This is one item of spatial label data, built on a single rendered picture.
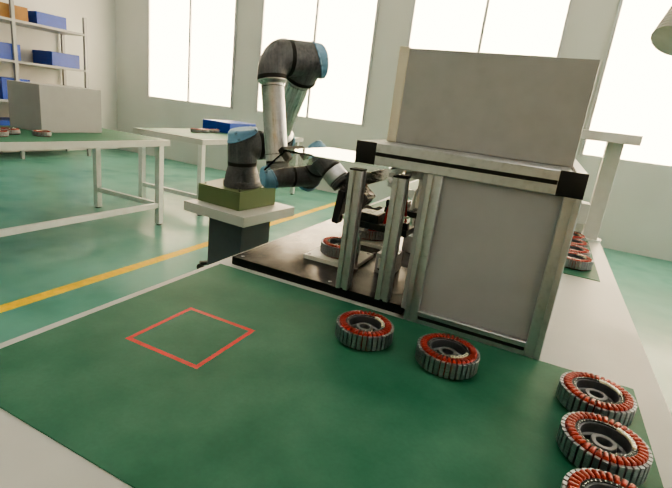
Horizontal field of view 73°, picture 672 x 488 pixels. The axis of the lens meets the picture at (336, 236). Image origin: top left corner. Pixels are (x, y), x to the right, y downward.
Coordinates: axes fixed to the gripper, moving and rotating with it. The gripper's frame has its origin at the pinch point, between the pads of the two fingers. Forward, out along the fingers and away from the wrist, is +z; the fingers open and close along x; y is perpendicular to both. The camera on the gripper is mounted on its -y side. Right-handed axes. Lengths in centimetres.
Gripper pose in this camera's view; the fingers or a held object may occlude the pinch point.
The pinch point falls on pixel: (373, 231)
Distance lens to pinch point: 148.3
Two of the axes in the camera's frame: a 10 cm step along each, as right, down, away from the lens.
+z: 6.2, 7.7, -1.3
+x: 4.3, -2.0, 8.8
